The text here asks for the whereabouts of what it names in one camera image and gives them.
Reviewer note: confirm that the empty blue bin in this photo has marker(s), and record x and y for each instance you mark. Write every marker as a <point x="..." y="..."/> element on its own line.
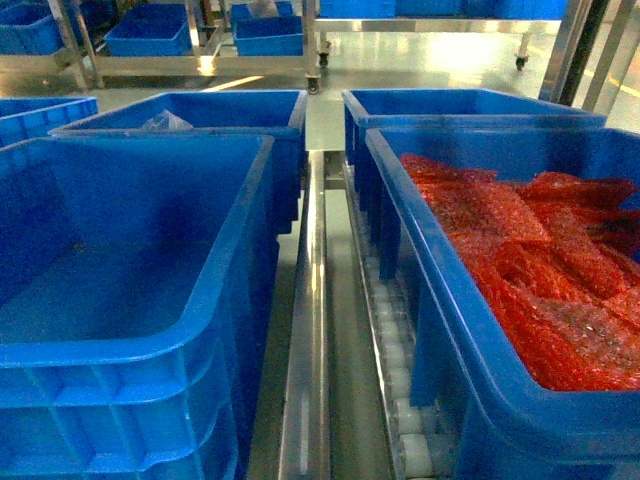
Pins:
<point x="136" y="286"/>

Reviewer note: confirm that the white roller track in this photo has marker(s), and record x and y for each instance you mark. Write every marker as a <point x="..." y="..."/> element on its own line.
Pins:
<point x="391" y="340"/>

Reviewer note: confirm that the blue bin rear right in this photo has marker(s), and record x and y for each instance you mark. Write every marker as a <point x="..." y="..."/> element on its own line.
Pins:
<point x="366" y="109"/>

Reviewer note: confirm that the blue bin rear left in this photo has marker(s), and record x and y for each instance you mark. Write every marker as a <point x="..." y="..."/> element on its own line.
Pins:
<point x="279" y="114"/>

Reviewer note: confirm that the red bubble wrap bags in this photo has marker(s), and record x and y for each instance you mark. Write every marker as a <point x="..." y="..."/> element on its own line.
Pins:
<point x="556" y="259"/>

